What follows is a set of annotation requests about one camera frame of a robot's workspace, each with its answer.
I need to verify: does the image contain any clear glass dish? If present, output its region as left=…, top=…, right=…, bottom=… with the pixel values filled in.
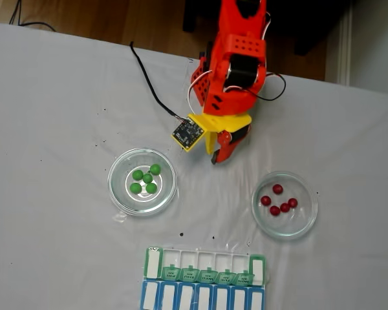
left=107, top=147, right=178, bottom=217
left=251, top=170, right=319, bottom=240

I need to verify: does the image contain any dark wooden furniture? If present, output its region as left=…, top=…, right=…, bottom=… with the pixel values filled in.
left=182, top=0, right=355, bottom=56

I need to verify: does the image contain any orange perforated holder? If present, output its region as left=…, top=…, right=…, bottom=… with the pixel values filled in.
left=189, top=51, right=214, bottom=107

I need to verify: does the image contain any camera board in yellow mount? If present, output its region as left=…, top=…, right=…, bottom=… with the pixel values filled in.
left=170, top=114, right=208, bottom=153

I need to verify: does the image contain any black camera cable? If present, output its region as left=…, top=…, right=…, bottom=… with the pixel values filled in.
left=129, top=41, right=189, bottom=126

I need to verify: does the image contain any weekly pill organizer box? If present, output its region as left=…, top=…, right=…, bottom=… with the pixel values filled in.
left=139, top=245, right=272, bottom=310

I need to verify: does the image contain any thin black floor cable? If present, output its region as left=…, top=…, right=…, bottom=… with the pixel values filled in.
left=8, top=0, right=58, bottom=32

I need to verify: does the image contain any white tablecloth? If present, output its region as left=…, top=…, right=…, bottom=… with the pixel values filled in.
left=0, top=21, right=388, bottom=310

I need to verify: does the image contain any white door trim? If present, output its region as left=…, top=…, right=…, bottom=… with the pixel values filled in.
left=338, top=0, right=355, bottom=87

